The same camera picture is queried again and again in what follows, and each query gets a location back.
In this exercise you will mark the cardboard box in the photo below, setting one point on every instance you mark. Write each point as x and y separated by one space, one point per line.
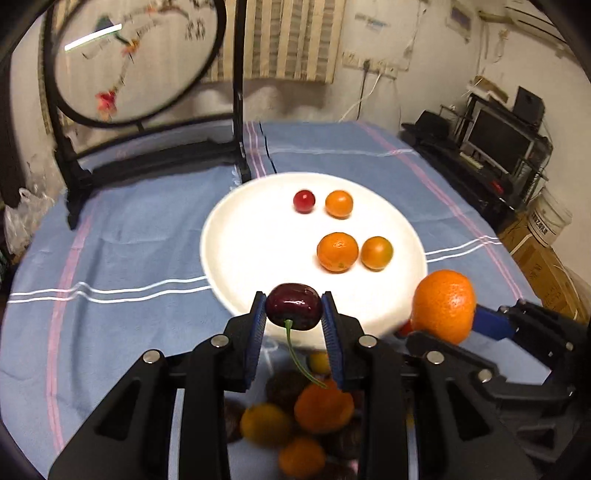
535 258

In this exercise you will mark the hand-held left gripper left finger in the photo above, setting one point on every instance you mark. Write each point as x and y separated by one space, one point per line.
256 332

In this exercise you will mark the striped curtain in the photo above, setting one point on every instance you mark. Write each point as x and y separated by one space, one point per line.
286 41

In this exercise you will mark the dark red cherry with stem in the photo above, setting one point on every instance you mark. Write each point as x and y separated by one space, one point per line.
294 307

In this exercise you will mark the orange-green tomato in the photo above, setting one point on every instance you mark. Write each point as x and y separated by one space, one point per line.
376 253

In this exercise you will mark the white wall socket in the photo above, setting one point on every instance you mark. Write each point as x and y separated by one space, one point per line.
353 60

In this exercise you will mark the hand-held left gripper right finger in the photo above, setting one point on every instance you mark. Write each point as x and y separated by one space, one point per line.
332 332

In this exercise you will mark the large orange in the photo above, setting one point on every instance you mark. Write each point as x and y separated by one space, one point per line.
443 307

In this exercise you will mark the white oval plate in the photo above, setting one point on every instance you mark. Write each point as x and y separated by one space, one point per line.
258 240

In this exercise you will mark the white air conditioner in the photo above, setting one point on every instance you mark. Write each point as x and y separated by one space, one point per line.
531 21

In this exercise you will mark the round embroidery screen black stand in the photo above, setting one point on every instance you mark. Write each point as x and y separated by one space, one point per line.
138 69

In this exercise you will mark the white plastic bucket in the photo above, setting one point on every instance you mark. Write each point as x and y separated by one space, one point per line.
549 217

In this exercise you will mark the orange mandarin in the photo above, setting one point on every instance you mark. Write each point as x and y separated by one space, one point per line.
302 457
323 408
337 251

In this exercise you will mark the red cherry tomato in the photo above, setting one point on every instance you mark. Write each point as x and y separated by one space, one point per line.
304 201

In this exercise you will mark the clear plastic bag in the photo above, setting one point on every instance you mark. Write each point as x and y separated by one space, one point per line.
27 217

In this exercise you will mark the black hat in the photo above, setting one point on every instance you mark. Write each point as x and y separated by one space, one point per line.
431 122

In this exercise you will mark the dark furniture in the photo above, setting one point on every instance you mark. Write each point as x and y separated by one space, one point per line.
9 138

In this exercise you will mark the blue striped tablecloth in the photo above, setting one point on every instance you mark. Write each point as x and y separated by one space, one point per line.
138 258

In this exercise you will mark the black monitor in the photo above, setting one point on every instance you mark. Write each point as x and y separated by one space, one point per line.
501 138

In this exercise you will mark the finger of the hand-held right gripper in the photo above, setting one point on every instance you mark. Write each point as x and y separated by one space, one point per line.
461 356
494 322

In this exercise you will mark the small orange tomato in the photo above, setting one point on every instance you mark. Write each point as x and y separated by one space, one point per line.
339 204

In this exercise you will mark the black speaker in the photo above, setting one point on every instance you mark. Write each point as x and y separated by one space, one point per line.
528 105

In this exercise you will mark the black media stand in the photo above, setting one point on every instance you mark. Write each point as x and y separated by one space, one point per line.
461 177

